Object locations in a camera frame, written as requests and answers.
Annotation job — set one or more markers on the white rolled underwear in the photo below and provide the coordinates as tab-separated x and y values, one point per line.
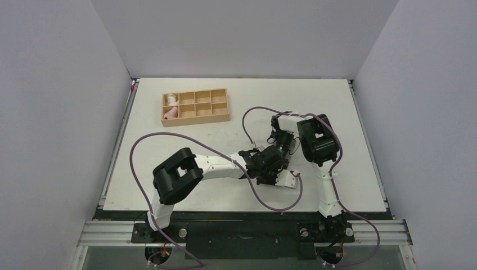
171	100

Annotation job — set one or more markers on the pink rolled underwear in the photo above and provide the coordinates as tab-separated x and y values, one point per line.
171	114

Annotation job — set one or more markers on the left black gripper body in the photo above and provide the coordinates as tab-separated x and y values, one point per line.
268	175

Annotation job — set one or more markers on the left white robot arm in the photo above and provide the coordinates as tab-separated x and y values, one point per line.
175	178

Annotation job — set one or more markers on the wooden compartment tray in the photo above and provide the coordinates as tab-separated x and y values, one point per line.
198	107

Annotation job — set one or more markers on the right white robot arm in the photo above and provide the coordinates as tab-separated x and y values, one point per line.
320	147

